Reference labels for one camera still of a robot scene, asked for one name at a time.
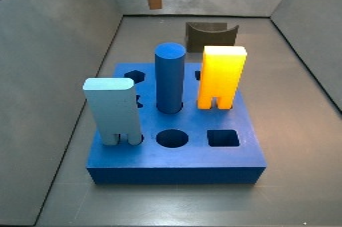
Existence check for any light blue arch block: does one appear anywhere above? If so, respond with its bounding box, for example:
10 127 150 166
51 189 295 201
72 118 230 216
83 78 142 145

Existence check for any yellow arch block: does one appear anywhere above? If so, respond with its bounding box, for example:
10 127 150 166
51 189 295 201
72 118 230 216
198 46 247 110

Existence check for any dark blue cylinder peg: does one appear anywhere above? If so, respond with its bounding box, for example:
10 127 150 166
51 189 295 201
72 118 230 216
155 42 186 114

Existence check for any dark grey curved stand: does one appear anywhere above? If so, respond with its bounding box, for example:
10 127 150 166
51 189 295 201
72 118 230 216
186 22 239 53

